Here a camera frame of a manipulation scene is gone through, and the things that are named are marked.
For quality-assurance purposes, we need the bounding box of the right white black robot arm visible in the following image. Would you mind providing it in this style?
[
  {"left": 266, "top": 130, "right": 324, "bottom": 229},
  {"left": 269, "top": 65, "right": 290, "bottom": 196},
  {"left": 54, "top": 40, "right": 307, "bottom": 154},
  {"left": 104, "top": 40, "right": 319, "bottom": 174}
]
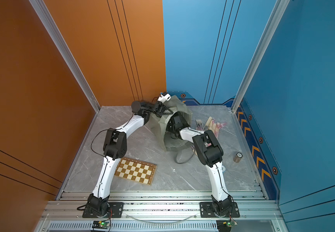
[{"left": 167, "top": 112, "right": 234, "bottom": 217}]

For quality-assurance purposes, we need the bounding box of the right green circuit board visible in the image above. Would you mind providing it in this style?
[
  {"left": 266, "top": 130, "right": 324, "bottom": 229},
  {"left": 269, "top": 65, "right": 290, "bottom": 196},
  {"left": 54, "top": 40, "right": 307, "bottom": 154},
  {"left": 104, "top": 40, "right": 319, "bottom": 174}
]
[{"left": 216, "top": 220, "right": 236, "bottom": 232}]

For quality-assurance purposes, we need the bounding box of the right aluminium frame post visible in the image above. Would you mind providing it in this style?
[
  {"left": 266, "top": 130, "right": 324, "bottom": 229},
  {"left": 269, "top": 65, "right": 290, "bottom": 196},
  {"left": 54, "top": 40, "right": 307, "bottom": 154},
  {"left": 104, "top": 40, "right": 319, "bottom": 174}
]
[{"left": 231, "top": 0, "right": 290, "bottom": 113}]

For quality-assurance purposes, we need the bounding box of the olive green tote bag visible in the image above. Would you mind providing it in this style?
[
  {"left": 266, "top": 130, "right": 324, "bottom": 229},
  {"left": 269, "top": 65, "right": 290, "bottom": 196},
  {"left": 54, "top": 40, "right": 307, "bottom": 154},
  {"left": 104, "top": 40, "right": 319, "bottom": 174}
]
[{"left": 148, "top": 95, "right": 195, "bottom": 164}]

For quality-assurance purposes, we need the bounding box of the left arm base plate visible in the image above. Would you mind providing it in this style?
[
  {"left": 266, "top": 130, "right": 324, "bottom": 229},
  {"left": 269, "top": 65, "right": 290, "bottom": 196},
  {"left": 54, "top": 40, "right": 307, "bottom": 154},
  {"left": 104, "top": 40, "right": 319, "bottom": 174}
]
[{"left": 82, "top": 202, "right": 124, "bottom": 218}]

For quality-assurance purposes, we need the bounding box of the left green circuit board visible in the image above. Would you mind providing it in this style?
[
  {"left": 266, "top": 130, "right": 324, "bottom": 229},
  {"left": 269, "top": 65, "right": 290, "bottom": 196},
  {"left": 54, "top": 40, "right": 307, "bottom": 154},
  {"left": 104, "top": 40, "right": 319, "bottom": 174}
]
[{"left": 92, "top": 220, "right": 110, "bottom": 231}]

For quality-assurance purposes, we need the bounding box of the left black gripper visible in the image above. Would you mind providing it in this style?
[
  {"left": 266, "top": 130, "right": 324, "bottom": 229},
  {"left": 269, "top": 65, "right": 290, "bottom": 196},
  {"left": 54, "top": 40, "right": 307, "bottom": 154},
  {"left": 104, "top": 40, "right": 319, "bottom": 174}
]
[{"left": 140, "top": 103, "right": 173, "bottom": 120}]

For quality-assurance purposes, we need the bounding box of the wooden chessboard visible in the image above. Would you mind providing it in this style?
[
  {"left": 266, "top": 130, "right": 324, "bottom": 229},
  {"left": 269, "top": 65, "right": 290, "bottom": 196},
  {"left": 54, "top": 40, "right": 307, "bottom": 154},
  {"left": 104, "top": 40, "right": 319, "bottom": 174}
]
[{"left": 114, "top": 158, "right": 157, "bottom": 186}]

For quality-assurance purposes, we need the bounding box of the aluminium frame post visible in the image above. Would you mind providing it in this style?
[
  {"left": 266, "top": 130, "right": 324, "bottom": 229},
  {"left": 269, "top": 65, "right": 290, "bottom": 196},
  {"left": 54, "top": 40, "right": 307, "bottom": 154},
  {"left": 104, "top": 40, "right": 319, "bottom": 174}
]
[
  {"left": 231, "top": 0, "right": 290, "bottom": 113},
  {"left": 29, "top": 0, "right": 101, "bottom": 113}
]

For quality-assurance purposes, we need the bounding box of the pink patterned folding fan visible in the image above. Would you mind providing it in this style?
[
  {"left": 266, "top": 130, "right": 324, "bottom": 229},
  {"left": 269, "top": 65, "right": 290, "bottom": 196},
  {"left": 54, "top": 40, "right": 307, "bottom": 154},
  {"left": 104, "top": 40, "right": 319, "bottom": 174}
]
[{"left": 212, "top": 122, "right": 227, "bottom": 138}]

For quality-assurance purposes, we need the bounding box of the left aluminium frame post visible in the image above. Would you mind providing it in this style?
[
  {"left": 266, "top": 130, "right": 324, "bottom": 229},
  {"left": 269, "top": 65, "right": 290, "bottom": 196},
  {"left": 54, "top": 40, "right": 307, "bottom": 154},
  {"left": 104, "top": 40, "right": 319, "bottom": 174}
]
[{"left": 29, "top": 0, "right": 101, "bottom": 113}]

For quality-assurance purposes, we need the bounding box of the light wooden folding fan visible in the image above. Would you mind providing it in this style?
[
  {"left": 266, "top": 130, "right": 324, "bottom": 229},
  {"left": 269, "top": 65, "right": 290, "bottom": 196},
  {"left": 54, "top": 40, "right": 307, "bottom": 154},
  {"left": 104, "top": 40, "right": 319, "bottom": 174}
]
[{"left": 204, "top": 117, "right": 213, "bottom": 130}]

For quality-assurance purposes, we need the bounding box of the green circuit board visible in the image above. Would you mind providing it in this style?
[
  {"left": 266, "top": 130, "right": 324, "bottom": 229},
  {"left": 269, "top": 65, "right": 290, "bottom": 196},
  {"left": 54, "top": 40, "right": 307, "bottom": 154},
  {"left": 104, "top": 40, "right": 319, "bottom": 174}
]
[
  {"left": 216, "top": 220, "right": 236, "bottom": 232},
  {"left": 92, "top": 220, "right": 110, "bottom": 231}
]

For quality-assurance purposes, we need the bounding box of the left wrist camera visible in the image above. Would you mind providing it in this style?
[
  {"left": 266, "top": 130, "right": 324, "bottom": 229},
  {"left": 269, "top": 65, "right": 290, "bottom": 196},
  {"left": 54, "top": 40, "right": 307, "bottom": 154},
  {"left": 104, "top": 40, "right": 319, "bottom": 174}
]
[{"left": 158, "top": 92, "right": 171, "bottom": 103}]

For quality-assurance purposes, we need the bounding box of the aluminium front rail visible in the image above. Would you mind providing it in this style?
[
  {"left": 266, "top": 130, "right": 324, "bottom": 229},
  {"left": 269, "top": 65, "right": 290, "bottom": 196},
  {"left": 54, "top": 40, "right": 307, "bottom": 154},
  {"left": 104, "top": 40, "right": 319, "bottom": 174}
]
[{"left": 38, "top": 189, "right": 288, "bottom": 232}]

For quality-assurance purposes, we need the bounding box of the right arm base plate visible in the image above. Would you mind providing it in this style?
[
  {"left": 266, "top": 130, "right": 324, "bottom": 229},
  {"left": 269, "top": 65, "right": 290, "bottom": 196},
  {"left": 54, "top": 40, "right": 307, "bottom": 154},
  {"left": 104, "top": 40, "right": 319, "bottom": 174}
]
[{"left": 199, "top": 202, "right": 240, "bottom": 218}]

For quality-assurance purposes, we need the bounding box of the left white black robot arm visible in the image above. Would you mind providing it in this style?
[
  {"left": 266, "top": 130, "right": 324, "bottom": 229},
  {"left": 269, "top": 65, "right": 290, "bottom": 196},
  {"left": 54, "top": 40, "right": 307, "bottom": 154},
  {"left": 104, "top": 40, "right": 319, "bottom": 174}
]
[{"left": 85, "top": 96, "right": 173, "bottom": 218}]

